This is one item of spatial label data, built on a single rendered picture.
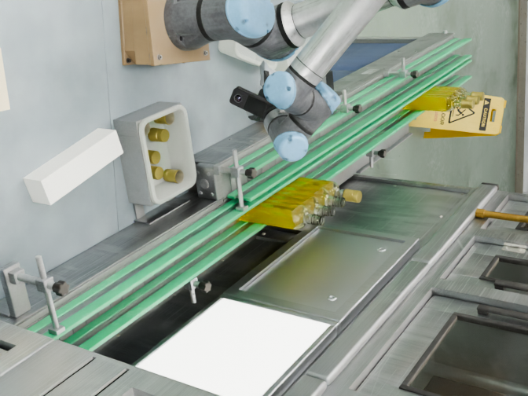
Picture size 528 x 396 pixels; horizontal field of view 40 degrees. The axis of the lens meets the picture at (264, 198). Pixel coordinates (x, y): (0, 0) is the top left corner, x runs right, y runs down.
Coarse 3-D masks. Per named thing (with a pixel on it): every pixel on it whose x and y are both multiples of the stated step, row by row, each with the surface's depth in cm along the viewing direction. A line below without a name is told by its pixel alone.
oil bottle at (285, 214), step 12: (264, 204) 198; (276, 204) 197; (288, 204) 196; (300, 204) 195; (240, 216) 202; (252, 216) 200; (264, 216) 197; (276, 216) 195; (288, 216) 192; (300, 216) 191; (288, 228) 194; (300, 228) 193
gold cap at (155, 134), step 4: (152, 128) 185; (156, 128) 185; (152, 132) 184; (156, 132) 184; (160, 132) 183; (164, 132) 184; (168, 132) 185; (148, 136) 185; (152, 136) 184; (156, 136) 184; (160, 136) 183; (164, 136) 184; (168, 136) 185; (152, 140) 185; (156, 140) 184; (160, 140) 184; (164, 140) 184
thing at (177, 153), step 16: (160, 112) 178; (176, 112) 186; (144, 128) 174; (160, 128) 189; (176, 128) 188; (144, 144) 174; (160, 144) 190; (176, 144) 190; (144, 160) 176; (160, 160) 190; (176, 160) 192; (192, 160) 190; (192, 176) 192; (160, 192) 186; (176, 192) 186
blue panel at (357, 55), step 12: (348, 48) 332; (360, 48) 329; (372, 48) 326; (384, 48) 323; (396, 48) 320; (348, 60) 306; (360, 60) 304; (372, 60) 301; (336, 72) 288; (348, 72) 286
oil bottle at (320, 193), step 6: (288, 186) 207; (294, 186) 206; (300, 186) 206; (306, 186) 205; (312, 186) 205; (318, 186) 204; (294, 192) 203; (300, 192) 202; (306, 192) 201; (312, 192) 200; (318, 192) 200; (324, 192) 201; (318, 198) 200; (324, 198) 200; (324, 204) 201
